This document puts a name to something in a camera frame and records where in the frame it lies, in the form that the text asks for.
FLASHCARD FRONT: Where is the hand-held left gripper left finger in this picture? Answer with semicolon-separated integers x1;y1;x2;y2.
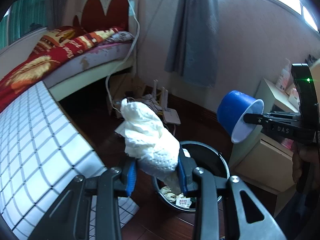
29;159;138;240

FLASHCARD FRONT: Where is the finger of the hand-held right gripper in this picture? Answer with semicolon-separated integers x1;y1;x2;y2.
244;113;300;126
271;111;300;118

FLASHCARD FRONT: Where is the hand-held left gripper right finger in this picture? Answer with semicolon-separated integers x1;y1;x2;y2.
177;152;288;240

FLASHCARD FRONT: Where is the black trash bin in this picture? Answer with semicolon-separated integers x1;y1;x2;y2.
151;141;230;214

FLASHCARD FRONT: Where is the white paper towel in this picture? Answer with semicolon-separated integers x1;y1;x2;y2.
120;98;181;193

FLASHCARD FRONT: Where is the person's right hand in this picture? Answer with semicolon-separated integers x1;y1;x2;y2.
292;140;310;184

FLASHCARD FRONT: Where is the pink packet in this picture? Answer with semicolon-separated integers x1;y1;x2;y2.
287;82;300;105

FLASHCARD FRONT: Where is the crumpled paper scrap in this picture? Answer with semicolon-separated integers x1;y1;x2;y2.
160;185;177;202

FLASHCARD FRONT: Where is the red printed paper scrap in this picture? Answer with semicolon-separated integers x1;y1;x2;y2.
176;196;191;208

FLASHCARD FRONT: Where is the white pump bottle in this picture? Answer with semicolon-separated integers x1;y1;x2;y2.
276;58;292;90

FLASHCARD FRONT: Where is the cream nightstand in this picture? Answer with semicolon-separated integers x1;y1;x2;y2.
229;77;300;195

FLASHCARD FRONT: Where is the white router with antennas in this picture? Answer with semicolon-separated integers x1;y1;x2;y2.
153;79;181;125

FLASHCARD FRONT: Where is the cardboard box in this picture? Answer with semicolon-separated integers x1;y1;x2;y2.
107;74;153;117

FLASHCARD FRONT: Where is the white checkered tablecloth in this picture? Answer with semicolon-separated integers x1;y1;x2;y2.
0;81;140;238

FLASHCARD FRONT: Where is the grey curtain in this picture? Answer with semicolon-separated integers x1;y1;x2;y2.
164;0;219;88
45;0;73;29

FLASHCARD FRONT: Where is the grey floral pillow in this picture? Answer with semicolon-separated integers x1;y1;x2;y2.
107;31;134;42

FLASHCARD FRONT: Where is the red gold printed blanket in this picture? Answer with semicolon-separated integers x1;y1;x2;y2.
0;26;125;110

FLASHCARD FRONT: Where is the white bed with red headboard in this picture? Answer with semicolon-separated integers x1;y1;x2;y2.
0;0;140;105

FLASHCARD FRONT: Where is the window with green netting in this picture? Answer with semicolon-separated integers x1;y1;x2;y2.
0;0;48;50

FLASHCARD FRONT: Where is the white flat cable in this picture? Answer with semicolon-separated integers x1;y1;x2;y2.
105;0;140;110

